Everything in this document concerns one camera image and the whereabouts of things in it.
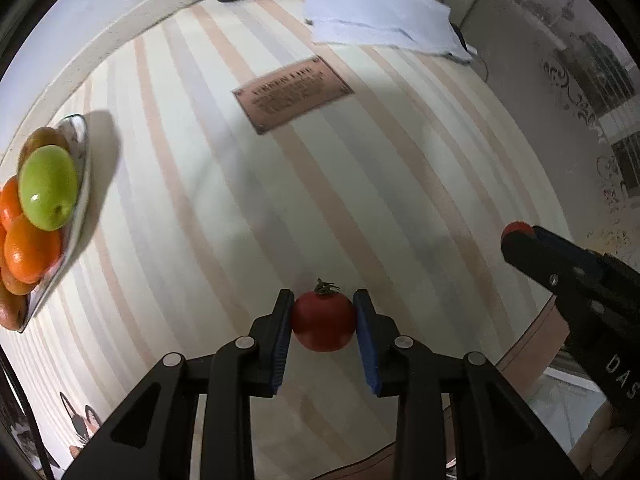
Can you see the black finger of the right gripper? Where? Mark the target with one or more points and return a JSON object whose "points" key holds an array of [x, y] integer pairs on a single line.
{"points": [[540, 259]]}

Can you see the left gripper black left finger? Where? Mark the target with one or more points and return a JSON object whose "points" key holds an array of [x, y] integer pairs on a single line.
{"points": [[150, 434]]}

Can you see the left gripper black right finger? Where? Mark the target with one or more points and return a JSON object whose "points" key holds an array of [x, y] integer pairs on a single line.
{"points": [[464, 401]]}

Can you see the cherry tomato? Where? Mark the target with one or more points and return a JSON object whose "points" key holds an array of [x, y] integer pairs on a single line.
{"points": [[324, 320], [518, 227]]}

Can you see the large brown pear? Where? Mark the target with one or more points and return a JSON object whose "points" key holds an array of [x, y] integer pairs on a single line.
{"points": [[12, 309]]}

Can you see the bright orange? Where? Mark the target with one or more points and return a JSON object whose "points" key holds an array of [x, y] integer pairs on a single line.
{"points": [[29, 252]]}

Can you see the small orange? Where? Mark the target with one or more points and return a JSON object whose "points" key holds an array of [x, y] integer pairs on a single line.
{"points": [[10, 205]]}

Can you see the dark orange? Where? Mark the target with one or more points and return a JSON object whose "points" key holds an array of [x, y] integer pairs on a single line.
{"points": [[15, 286]]}

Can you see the striped cat table mat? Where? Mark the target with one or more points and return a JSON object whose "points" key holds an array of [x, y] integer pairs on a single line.
{"points": [[196, 222]]}

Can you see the brown label patch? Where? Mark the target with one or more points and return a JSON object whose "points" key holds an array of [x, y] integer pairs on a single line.
{"points": [[274, 100]]}

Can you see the dark red apple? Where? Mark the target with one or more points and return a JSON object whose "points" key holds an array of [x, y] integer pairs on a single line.
{"points": [[41, 137]]}

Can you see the white folded paper towel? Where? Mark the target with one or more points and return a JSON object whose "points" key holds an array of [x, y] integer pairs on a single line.
{"points": [[416, 25]]}

